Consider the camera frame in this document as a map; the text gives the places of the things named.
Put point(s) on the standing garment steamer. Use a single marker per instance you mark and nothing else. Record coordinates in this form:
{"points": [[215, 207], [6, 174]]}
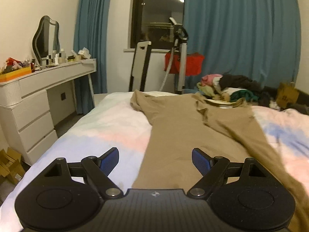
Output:
{"points": [[182, 60]]}

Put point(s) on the pastel bed duvet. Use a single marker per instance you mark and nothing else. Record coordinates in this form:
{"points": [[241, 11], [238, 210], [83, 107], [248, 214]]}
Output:
{"points": [[96, 130]]}

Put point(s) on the orange tray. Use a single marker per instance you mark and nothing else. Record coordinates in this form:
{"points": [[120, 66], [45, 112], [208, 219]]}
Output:
{"points": [[14, 75]]}

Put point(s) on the cardboard boxes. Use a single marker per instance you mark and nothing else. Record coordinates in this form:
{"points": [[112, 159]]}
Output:
{"points": [[10, 166]]}

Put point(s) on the dark window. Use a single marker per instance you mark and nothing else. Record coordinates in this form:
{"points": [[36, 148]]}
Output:
{"points": [[159, 4]]}

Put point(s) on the white vanity desk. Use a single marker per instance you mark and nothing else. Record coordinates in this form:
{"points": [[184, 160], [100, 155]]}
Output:
{"points": [[33, 116]]}

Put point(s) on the tan printed t-shirt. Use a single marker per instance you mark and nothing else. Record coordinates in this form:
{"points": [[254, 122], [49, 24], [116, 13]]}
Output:
{"points": [[181, 137]]}

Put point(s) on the wide blue curtain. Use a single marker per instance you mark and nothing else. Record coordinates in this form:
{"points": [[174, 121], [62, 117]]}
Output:
{"points": [[241, 29]]}

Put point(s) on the brown paper bag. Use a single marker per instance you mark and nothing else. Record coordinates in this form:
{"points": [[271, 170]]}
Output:
{"points": [[287, 96]]}

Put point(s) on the green garment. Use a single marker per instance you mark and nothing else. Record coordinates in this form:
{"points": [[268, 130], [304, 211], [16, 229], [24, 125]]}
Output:
{"points": [[243, 95]]}

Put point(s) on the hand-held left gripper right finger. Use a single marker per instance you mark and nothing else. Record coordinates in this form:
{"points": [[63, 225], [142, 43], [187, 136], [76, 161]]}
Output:
{"points": [[201, 161]]}

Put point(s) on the group of cosmetic bottles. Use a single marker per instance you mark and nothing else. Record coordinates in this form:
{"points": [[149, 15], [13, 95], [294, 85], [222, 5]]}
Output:
{"points": [[56, 58]]}

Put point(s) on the narrow blue curtain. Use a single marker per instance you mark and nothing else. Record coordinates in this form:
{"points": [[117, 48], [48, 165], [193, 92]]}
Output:
{"points": [[93, 41]]}

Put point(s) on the black wall socket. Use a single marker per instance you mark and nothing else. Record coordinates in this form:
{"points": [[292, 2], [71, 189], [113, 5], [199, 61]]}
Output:
{"points": [[63, 96]]}

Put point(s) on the pink garment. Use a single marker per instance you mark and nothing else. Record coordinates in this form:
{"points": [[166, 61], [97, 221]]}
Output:
{"points": [[210, 79]]}

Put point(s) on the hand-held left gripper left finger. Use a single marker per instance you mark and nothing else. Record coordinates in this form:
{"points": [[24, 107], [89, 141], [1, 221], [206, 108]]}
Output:
{"points": [[109, 160]]}

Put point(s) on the white folded ironing board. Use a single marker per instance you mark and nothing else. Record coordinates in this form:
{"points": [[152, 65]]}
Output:
{"points": [[141, 62]]}

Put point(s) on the black garment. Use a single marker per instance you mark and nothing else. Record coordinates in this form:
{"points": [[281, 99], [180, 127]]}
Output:
{"points": [[239, 82]]}

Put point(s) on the wavy vanity mirror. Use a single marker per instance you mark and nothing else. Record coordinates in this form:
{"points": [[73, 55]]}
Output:
{"points": [[44, 40]]}

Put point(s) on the red cloth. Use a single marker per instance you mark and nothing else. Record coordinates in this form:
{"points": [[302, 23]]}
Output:
{"points": [[194, 64]]}

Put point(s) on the tissue box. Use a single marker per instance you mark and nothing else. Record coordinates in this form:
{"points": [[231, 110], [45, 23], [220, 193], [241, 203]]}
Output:
{"points": [[84, 53]]}

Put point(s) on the olive yellow garment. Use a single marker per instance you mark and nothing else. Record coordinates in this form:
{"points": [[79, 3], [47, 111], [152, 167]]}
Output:
{"points": [[206, 90]]}

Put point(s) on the black sofa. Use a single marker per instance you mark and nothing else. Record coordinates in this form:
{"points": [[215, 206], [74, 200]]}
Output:
{"points": [[303, 101]]}

